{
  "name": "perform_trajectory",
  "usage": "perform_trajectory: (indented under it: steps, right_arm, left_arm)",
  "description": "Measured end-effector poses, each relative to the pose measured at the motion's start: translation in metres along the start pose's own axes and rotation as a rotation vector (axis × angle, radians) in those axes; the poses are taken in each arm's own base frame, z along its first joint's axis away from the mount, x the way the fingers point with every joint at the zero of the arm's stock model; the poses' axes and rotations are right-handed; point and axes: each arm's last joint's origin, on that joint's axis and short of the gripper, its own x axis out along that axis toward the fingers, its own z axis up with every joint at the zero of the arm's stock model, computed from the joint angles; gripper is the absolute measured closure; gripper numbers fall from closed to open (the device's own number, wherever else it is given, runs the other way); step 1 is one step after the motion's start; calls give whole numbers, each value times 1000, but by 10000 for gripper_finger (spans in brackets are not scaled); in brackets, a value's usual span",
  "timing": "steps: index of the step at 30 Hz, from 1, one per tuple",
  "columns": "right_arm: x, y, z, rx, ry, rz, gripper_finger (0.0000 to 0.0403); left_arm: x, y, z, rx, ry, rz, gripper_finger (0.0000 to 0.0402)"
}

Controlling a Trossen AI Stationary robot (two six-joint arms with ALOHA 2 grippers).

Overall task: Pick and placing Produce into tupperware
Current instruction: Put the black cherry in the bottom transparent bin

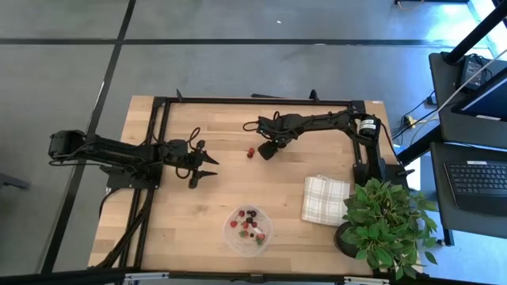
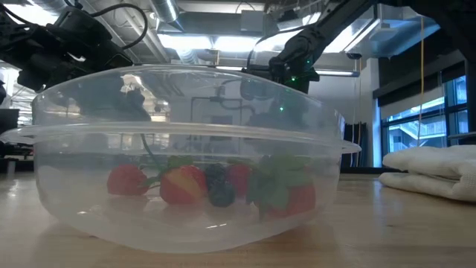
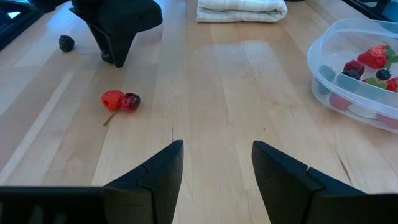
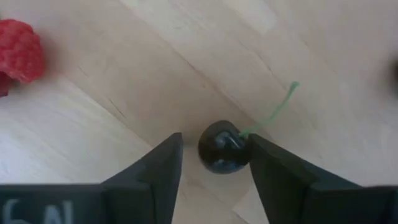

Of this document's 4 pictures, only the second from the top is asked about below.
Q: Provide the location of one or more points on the black curtain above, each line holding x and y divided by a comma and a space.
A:
353, 145

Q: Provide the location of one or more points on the red cherry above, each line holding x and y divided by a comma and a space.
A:
240, 178

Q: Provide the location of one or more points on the folded white checked towel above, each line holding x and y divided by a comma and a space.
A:
431, 171

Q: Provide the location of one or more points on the black metal table frame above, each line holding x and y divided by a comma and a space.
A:
372, 170

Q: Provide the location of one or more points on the long ceiling light bar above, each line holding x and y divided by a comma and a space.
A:
334, 72

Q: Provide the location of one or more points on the large window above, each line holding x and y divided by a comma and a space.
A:
409, 130

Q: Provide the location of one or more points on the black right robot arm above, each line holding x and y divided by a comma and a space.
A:
334, 26

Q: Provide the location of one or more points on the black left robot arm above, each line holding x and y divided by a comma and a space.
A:
15, 33

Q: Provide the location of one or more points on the clear plastic tupperware container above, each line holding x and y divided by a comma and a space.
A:
111, 223

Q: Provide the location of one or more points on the silver rectangular ceiling duct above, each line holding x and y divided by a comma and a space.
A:
390, 37

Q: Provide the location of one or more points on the red strawberry with green leaves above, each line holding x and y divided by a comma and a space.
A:
294, 201

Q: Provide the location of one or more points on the dark background desk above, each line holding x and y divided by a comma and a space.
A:
15, 164

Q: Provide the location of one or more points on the black background monitor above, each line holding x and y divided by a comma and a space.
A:
7, 121

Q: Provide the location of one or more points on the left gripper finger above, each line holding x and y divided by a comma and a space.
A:
108, 104

